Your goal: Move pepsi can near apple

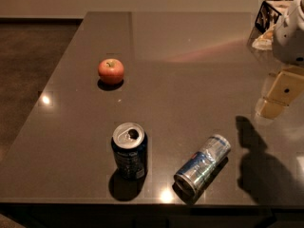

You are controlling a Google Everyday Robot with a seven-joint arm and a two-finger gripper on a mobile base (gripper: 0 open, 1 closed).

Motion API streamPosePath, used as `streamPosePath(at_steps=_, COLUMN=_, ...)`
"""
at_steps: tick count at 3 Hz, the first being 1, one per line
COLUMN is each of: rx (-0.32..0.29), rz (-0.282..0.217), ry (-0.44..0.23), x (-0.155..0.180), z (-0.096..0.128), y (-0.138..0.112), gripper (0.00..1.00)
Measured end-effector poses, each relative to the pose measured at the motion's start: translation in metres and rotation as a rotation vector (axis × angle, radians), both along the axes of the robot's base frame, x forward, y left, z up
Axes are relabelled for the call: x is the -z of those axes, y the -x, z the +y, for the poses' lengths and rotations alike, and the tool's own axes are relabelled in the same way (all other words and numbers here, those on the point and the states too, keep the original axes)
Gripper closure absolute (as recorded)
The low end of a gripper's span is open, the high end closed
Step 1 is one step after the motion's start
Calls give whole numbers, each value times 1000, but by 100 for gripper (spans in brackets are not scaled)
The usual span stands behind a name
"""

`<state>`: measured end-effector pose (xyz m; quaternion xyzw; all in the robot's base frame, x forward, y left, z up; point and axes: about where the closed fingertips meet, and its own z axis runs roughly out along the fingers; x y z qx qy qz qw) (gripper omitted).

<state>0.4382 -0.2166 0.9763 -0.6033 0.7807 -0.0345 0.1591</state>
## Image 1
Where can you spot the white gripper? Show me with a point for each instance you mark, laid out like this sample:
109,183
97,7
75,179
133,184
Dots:
290,40

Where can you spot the red apple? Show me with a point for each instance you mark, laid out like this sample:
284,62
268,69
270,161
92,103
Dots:
111,71

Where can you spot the black wire basket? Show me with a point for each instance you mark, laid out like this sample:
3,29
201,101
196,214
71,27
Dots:
269,12

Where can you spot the silver blue energy drink can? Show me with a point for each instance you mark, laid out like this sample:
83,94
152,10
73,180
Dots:
192,176

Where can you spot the snack bag in basket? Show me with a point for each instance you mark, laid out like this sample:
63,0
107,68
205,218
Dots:
265,40

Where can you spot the dark blue pepsi can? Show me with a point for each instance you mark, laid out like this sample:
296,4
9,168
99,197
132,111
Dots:
129,145

